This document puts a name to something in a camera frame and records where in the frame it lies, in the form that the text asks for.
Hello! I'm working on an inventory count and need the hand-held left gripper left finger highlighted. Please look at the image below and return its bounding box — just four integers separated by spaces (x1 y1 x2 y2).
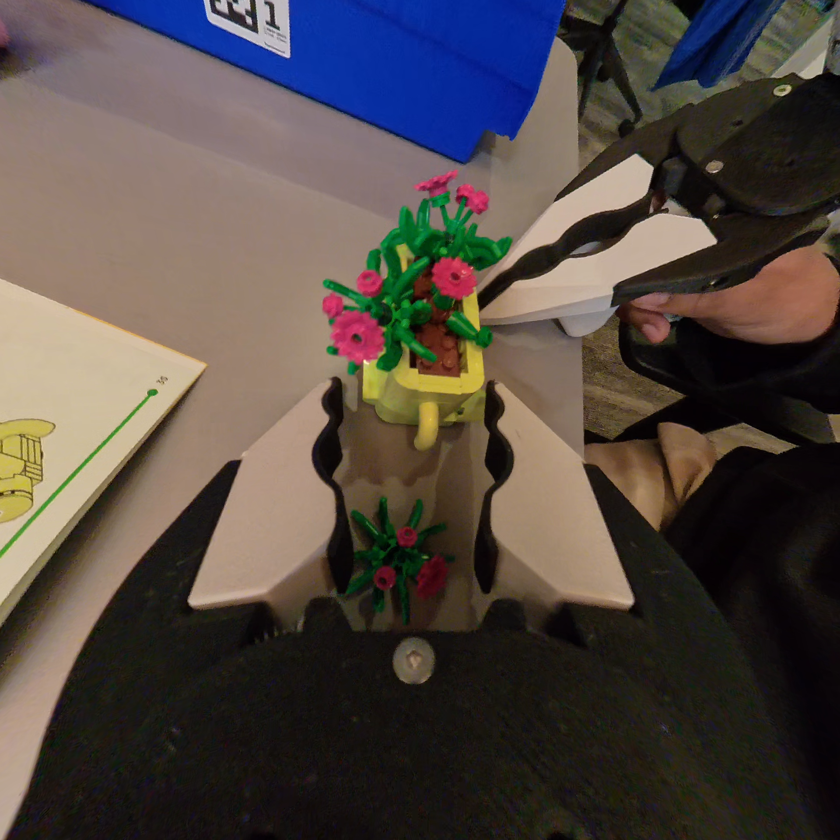
188 377 357 631

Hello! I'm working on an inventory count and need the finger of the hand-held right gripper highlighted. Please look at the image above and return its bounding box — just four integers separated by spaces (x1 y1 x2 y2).
511 155 658 266
476 211 719 325

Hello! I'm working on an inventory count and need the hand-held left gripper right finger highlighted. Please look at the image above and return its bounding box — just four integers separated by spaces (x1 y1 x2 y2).
472 381 635 631

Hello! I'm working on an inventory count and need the green flower sprig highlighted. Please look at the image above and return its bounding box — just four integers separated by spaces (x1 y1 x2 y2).
344 497 455 626

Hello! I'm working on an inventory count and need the yellow brick flower planter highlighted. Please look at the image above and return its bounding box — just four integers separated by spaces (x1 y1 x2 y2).
322 171 514 452

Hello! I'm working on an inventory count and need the person's right forearm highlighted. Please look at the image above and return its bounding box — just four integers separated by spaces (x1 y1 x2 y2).
669 328 840 447

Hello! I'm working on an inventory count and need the person's right hand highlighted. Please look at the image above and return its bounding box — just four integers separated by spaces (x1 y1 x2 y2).
617 246 840 345

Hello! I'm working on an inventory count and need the blue plastic bin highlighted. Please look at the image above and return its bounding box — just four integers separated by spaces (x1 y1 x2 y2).
85 0 567 165
650 0 788 91

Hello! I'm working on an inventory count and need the black office chair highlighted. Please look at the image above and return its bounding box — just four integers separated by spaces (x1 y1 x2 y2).
558 0 644 139

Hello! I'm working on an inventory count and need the open instruction booklet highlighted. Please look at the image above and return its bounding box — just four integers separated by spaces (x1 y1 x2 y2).
0 279 208 624

